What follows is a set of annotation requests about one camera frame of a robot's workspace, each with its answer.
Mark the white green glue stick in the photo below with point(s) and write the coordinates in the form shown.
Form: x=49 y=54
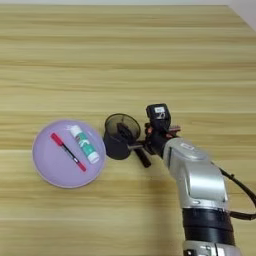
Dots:
x=85 y=143

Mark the black marker pen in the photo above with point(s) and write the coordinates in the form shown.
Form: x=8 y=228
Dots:
x=144 y=159

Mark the black mesh pen cup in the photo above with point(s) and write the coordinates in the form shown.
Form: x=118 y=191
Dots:
x=115 y=146

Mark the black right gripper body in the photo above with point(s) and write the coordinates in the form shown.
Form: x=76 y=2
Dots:
x=156 y=141

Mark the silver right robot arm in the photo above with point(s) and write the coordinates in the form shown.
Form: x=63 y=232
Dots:
x=200 y=180

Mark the red marker pen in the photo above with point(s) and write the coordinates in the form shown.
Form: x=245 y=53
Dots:
x=68 y=152

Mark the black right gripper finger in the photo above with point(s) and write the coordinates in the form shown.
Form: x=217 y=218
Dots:
x=136 y=146

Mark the round purple plate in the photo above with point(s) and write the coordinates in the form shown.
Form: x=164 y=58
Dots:
x=55 y=166

